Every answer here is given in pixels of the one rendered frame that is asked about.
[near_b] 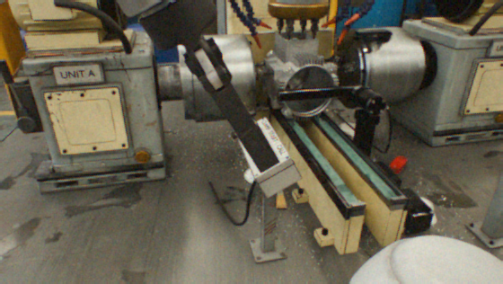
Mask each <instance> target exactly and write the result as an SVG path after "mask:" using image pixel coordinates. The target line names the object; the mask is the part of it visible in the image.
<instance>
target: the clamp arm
mask: <svg viewBox="0 0 503 284"><path fill-rule="evenodd" d="M362 86H363V85H362V84H347V85H335V86H324V87H314V88H303V89H292V90H281V91H278V101H279V102H292V101H302V100H312V99H321V98H332V97H341V98H342V97H351V96H354V92H353V91H356V90H357V89H358V88H360V87H362ZM356 88H357V89H356Z"/></svg>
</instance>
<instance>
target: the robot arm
mask: <svg viewBox="0 0 503 284"><path fill-rule="evenodd" d="M116 1H117V2H118V4H119V6H120V7H121V8H122V10H123V13H125V15H126V16H129V17H134V16H136V15H139V14H142V16H141V17H140V18H139V20H138V22H139V23H140V24H141V25H142V27H143V28H144V30H145V31H146V33H147V34H148V37H149V38H150V39H151V41H152V42H153V43H154V45H155V46H156V47H157V48H158V49H159V50H169V49H173V48H175V47H176V46H183V47H184V48H185V50H186V52H185V53H183V54H182V55H183V57H184V59H185V60H184V63H185V64H186V66H187V67H188V68H189V70H190V72H191V73H192V74H193V75H195V76H196V77H197V79H198V80H199V81H200V83H201V84H202V86H203V87H204V89H205V91H206V92H207V93H209V95H211V96H212V98H213V99H214V101H215V102H216V104H217V106H218V107H219V109H220V110H221V112H222V113H223V114H224V115H225V118H226V119H227V121H228V122H229V124H230V125H231V127H232V129H233V130H234V131H233V132H232V133H231V134H232V137H233V139H236V138H239V139H240V141H241V142H242V144H243V148H244V149H245V150H246V151H247V153H248V155H249V156H250V158H251V159H252V161H253V162H254V164H255V165H256V167H257V168H258V169H259V171H260V172H261V173H263V172H264V171H266V170H268V169H269V168H272V167H274V166H275V165H277V164H280V161H279V159H278V156H277V155H276V153H275V151H274V150H273V149H272V147H271V145H270V144H269V141H268V140H267V139H266V137H265V135H264V134H263V130H262V129H261V128H260V125H259V123H258V122H257V120H256V119H255V118H254V116H256V115H257V113H256V112H255V110H252V111H247V110H246V107H245V106H246V105H245V103H244V102H243V100H242V98H241V97H240V95H239V94H238V93H237V92H236V90H235V88H234V86H233V84H232V82H231V79H232V78H233V77H232V75H231V73H230V71H229V69H228V68H227V66H226V63H225V62H224V60H223V56H224V55H223V53H222V51H221V49H220V47H218V45H217V44H216V41H215V40H214V39H213V37H210V38H209V39H208V40H207V39H205V37H204V36H203V34H202V32H203V30H204V29H206V28H207V27H209V26H210V25H211V23H212V22H213V21H214V20H215V18H216V17H217V9H216V7H215V5H214V4H213V1H212V0H116ZM349 284H503V262H502V261H501V260H499V259H498V258H496V257H495V256H494V255H492V254H491V253H488V252H486V251H483V250H482V249H480V248H478V247H476V246H473V245H471V244H468V243H466V242H463V241H460V240H458V239H451V238H447V237H443V236H434V235H426V236H420V237H415V238H408V239H402V240H399V241H397V242H395V243H393V244H390V245H388V246H386V247H385V248H384V249H383V250H381V251H380V252H379V253H377V254H376V255H375V256H374V257H373V258H371V259H370V260H369V261H368V262H366V263H364V264H363V265H362V266H361V267H360V269H359V271H358V272H357V273H356V274H355V275H354V277H352V279H351V281H350V283H349Z"/></svg>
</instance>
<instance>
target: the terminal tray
mask: <svg viewBox="0 0 503 284"><path fill-rule="evenodd" d="M318 42H319V40H318V39H316V38H313V35H311V34H309V33H308V32H293V36H292V37H291V39H290V40H288V36H287V32H281V33H279V32H276V34H275V53H276V57H277V58H278V59H279V60H280V62H283V64H285V63H286V62H289V60H290V56H292V57H293V54H295V55H296V53H297V55H298V52H299V53H301V54H302V52H303V53H307V52H308V53H310V54H311V53H312V54H314V55H315V56H316V57H317V52H318Z"/></svg>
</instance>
